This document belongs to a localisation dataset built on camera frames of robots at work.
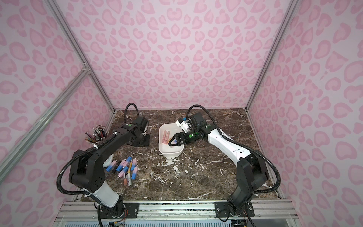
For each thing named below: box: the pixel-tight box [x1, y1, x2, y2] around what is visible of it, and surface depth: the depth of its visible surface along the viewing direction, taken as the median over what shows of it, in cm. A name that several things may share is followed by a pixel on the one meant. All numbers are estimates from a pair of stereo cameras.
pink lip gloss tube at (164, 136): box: [161, 130, 167, 144], surface depth 103 cm
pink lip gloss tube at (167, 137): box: [164, 130, 171, 145], surface depth 103 cm
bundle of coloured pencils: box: [85, 124, 109, 144], surface depth 87 cm
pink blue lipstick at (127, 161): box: [122, 156, 132, 168], surface depth 91 cm
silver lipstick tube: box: [126, 173, 132, 187], surface depth 84 cm
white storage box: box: [158, 122, 184, 157], surface depth 102 cm
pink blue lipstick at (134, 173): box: [130, 166, 139, 180], surface depth 87 cm
